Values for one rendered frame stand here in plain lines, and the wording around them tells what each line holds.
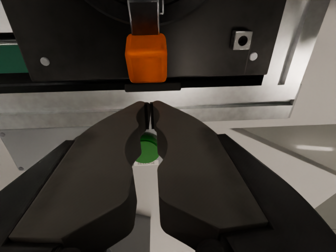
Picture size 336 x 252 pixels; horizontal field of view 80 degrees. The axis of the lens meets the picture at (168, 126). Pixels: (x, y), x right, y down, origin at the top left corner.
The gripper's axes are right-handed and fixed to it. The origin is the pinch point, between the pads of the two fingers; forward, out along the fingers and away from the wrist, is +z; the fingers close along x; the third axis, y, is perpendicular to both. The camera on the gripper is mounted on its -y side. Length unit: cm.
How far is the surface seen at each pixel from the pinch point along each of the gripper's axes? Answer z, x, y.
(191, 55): 9.6, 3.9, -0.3
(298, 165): 20.8, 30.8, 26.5
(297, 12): 10.6, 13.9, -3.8
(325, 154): 107, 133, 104
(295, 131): 107, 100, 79
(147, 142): 9.4, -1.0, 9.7
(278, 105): 10.8, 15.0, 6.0
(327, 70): 20.7, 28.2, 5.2
